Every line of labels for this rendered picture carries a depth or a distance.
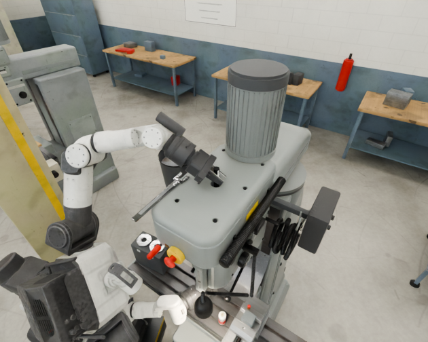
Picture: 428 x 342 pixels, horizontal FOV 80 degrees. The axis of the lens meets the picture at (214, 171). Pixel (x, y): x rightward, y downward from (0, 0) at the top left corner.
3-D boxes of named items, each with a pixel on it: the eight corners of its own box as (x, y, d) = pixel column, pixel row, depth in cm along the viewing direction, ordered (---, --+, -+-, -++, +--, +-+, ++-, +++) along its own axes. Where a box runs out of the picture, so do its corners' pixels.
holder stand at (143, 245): (163, 275, 161) (159, 258, 148) (136, 261, 169) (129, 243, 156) (174, 260, 169) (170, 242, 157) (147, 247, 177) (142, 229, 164)
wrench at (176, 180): (138, 224, 73) (138, 222, 73) (128, 218, 75) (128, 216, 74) (189, 177, 89) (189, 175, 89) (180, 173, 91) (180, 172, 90)
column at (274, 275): (260, 331, 220) (297, 209, 121) (215, 301, 240) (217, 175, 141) (282, 284, 253) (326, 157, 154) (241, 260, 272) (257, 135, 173)
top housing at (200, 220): (212, 279, 77) (212, 248, 67) (149, 239, 88) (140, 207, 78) (274, 190, 107) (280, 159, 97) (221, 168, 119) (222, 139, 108)
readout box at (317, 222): (317, 256, 107) (332, 224, 94) (296, 246, 111) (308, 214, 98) (329, 224, 120) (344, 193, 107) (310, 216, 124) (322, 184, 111)
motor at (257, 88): (261, 170, 92) (275, 83, 72) (215, 153, 101) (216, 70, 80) (282, 144, 105) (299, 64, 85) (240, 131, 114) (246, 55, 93)
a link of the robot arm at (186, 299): (193, 296, 115) (171, 312, 110) (198, 313, 119) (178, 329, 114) (181, 283, 125) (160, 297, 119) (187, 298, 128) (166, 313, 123)
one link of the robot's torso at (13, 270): (-19, 279, 100) (0, 275, 92) (8, 252, 110) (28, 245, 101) (39, 314, 113) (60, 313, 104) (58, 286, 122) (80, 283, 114)
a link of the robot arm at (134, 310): (159, 317, 122) (123, 317, 126) (157, 294, 123) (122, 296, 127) (149, 327, 111) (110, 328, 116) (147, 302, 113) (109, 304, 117)
